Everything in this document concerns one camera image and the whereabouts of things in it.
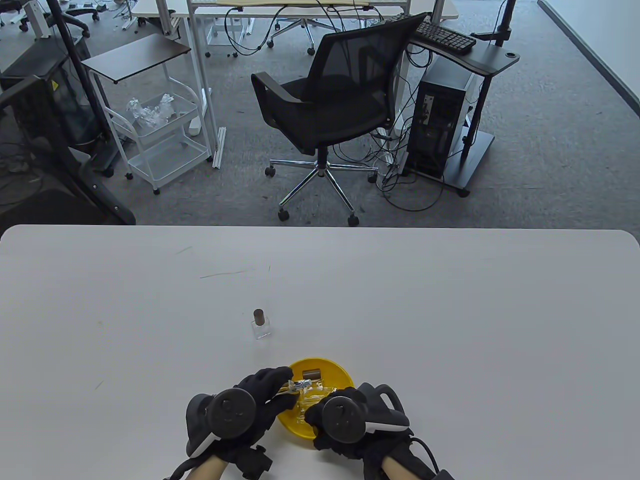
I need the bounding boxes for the white desk legs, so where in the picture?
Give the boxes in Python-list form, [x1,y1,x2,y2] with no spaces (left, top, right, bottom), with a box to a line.
[0,0,52,40]

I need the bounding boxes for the large black equipment frame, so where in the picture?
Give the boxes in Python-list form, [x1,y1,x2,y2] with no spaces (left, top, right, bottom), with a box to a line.
[0,75,137,226]

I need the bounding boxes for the black mesh office chair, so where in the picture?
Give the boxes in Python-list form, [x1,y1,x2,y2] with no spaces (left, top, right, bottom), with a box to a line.
[251,12,430,226]

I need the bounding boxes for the black hanging cables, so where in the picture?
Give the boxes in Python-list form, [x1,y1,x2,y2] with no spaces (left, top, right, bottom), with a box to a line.
[223,4,391,57]

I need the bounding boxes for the black stand pole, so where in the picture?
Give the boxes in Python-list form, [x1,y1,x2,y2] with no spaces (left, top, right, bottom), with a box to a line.
[46,0,121,178]

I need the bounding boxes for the black background office chair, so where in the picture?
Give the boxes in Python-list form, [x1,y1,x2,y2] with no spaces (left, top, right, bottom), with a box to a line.
[47,11,101,39]

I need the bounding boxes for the black keyboard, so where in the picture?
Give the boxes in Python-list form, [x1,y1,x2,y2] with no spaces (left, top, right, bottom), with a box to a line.
[387,14,477,56]

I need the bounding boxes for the crumpled clear plastic wrap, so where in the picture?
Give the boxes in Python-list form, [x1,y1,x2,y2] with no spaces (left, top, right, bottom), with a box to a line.
[126,93,176,127]

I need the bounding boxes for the black floor cables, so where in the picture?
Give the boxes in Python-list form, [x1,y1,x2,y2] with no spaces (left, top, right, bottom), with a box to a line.
[332,117,446,213]

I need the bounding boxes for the dark wooden cart top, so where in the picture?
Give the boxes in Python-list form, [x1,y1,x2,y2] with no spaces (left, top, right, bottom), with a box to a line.
[81,33,192,85]

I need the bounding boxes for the yellow bowl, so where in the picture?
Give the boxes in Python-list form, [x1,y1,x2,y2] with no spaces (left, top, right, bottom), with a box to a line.
[276,357,355,440]

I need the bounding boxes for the person's right hand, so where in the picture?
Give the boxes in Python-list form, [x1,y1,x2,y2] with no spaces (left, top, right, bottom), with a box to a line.
[304,382,441,480]

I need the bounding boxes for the black computer tower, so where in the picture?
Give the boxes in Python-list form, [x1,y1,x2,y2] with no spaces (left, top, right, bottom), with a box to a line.
[406,56,476,181]

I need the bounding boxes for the white metal frame desk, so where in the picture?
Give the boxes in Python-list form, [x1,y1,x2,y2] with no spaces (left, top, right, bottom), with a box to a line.
[131,0,460,169]

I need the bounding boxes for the black mobile computer stand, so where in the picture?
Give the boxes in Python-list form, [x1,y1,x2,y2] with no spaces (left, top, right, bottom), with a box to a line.
[397,0,521,197]

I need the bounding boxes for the black equipment cabinet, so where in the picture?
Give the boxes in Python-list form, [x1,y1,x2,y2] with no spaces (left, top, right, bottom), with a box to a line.
[0,47,108,151]

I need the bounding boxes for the black and white tracking controller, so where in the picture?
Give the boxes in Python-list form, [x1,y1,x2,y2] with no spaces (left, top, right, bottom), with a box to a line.
[320,382,413,443]
[186,389,257,457]

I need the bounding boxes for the person's left hand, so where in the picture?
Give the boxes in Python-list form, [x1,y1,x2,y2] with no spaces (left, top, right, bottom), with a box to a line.
[212,366,301,466]

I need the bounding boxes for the white metal utility cart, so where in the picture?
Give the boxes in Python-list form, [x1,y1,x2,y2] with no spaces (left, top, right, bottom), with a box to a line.
[89,65,215,196]

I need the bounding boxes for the person's right forearm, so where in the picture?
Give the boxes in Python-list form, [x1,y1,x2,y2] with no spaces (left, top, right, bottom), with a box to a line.
[382,457,411,480]

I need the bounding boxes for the grey office chair base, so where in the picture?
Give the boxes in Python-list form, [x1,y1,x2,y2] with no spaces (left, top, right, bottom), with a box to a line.
[266,17,346,56]

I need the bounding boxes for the person's left forearm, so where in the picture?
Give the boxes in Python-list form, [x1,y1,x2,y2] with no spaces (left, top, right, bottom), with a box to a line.
[192,457,228,480]

